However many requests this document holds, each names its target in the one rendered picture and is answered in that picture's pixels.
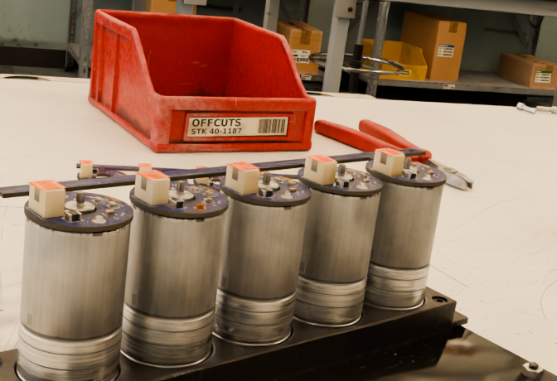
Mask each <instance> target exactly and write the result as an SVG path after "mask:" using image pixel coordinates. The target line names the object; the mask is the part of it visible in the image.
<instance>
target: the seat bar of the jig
mask: <svg viewBox="0 0 557 381"><path fill-rule="evenodd" d="M456 305H457V302H456V301H455V300H453V299H452V298H450V297H447V296H445V295H444V294H442V293H440V292H437V291H435V290H434V289H432V288H430V287H427V286H426V288H425V294H424V302H423V305H422V306H421V307H419V308H417V309H413V310H407V311H393V310H386V309H381V308H377V307H374V306H369V305H366V304H364V303H363V307H362V313H361V320H360V321H359V322H358V323H356V324H355V325H352V326H345V327H322V326H313V325H309V324H306V323H303V322H301V321H297V320H295V319H293V323H292V329H291V335H290V338H289V339H288V340H287V341H285V342H283V343H281V344H278V345H271V346H262V347H254V346H244V345H236V344H232V343H229V342H226V341H223V340H220V339H218V338H216V337H214V336H212V342H211V355H210V357H209V358H208V359H207V360H206V361H204V362H203V363H201V364H198V365H194V366H191V367H187V368H181V369H160V368H154V367H149V366H145V365H142V364H137V363H135V362H133V361H131V360H129V359H127V358H125V357H124V356H122V355H121V354H120V359H119V376H118V378H117V379H116V380H115V381H277V380H280V379H285V378H288V377H291V376H294V375H297V374H302V373H305V372H308V371H311V370H314V369H320V368H322V367H326V366H328V365H332V364H336V363H340V362H342V361H346V360H349V359H354V358H357V357H360V356H363V355H366V354H371V353H374V352H377V351H380V350H385V349H389V348H391V347H395V346H397V345H402V344H406V343H409V342H412V341H415V340H420V339H423V338H426V337H429V336H432V335H437V334H440V333H444V332H446V331H450V330H451V329H452V327H453V319H454V314H455V310H456ZM16 371H17V349H13V350H5V351H2V352H0V381H21V380H20V379H19V378H18V377H17V376H16Z"/></svg>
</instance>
